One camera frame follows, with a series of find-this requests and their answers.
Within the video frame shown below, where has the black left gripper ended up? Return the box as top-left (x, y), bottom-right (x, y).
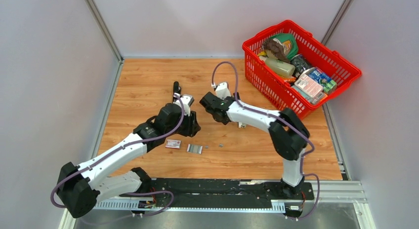
top-left (166, 109), bottom-right (202, 137)

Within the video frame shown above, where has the grey white stapler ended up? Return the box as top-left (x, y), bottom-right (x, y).
top-left (238, 122), bottom-right (247, 128)

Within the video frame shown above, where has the black stapler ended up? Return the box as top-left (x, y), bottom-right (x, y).
top-left (172, 81), bottom-right (181, 102)

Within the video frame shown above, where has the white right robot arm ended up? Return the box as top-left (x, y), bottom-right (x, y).
top-left (200, 92), bottom-right (312, 199)

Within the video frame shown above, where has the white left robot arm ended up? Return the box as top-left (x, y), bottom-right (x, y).
top-left (52, 103), bottom-right (201, 218)

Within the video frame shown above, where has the white red staple box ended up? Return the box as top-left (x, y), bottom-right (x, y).
top-left (165, 140), bottom-right (181, 149)

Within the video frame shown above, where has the pale plastic bottle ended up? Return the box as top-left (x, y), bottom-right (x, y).
top-left (259, 56), bottom-right (295, 78)

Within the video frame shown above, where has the dark foil packet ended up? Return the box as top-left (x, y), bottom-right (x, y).
top-left (290, 54), bottom-right (313, 75)

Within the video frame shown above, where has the pink packaged item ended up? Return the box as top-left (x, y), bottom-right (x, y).
top-left (294, 74), bottom-right (324, 98)

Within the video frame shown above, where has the green brown snack bag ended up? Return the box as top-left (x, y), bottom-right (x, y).
top-left (262, 33), bottom-right (298, 63)

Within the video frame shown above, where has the red plastic basket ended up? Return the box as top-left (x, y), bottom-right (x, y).
top-left (242, 20), bottom-right (362, 119)

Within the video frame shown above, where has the blue green packaged item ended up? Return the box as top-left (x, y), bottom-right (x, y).
top-left (308, 67), bottom-right (337, 95)

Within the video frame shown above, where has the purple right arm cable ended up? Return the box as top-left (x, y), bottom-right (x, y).
top-left (211, 61), bottom-right (321, 221)

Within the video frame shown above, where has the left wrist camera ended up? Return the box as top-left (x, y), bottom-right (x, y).
top-left (173, 93), bottom-right (194, 116)

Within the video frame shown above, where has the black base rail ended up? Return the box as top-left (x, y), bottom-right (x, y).
top-left (119, 178), bottom-right (315, 210)

